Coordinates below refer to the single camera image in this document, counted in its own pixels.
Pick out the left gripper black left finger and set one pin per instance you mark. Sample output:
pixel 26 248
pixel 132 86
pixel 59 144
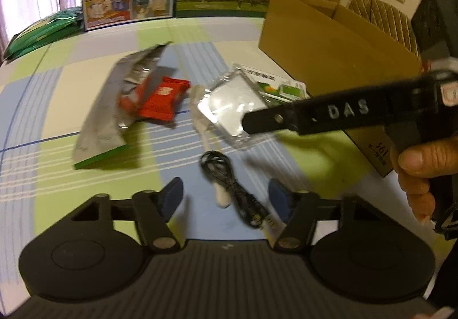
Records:
pixel 152 211

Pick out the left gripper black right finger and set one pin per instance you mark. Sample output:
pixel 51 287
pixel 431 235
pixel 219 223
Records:
pixel 298 211

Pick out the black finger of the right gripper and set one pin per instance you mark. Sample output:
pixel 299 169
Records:
pixel 423 100

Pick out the white spoon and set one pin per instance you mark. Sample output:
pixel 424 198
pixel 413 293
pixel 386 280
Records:
pixel 201 124

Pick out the silver foil bag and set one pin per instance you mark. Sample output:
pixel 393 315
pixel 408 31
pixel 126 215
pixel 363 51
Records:
pixel 130 82

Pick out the red candy packet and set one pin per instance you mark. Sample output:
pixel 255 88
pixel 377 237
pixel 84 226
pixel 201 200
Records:
pixel 160 104

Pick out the green white medicine box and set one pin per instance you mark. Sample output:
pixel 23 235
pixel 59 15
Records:
pixel 274 89

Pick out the person's right hand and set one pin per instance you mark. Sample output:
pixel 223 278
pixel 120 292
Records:
pixel 416 165

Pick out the quilted beige chair back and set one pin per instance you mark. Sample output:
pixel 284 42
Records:
pixel 389 19

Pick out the brown cardboard box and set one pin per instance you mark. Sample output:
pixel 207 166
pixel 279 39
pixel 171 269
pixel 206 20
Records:
pixel 330 48

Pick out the green plastic package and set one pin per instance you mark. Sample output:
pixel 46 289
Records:
pixel 55 27

